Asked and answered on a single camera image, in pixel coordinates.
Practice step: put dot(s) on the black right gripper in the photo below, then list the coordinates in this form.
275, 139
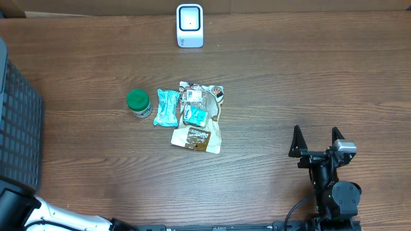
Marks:
310, 156

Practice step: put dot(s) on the dark grey mesh basket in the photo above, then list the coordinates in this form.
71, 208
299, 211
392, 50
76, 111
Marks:
22, 126

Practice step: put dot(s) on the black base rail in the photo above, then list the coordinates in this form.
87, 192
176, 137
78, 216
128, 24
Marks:
275, 226

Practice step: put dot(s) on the teal Kleenex tissue pack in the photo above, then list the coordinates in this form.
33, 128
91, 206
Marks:
194, 116

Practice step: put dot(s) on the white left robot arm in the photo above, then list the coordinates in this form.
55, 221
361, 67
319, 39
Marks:
21, 209

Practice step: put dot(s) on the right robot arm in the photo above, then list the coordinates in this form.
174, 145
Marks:
336, 201

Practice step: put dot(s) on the teal snack packet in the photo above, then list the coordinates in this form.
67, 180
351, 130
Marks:
166, 113

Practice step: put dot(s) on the green lid jar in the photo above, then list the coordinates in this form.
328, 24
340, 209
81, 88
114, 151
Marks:
139, 103

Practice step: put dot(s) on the brown clear snack bag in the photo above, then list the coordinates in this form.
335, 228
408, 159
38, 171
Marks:
205, 97

